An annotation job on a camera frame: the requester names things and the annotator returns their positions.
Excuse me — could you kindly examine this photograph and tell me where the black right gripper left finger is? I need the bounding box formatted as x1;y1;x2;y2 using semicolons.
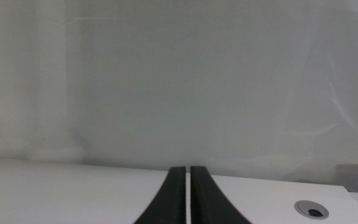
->
133;166;187;224

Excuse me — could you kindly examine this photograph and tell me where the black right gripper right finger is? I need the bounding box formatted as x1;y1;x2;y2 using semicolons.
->
190;166;254;224

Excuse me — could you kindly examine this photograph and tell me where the white cloth backdrop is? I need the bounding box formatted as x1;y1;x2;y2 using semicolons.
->
0;0;358;184

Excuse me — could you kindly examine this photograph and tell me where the grey round cable grommet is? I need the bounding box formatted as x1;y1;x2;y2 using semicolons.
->
294;200;330;221

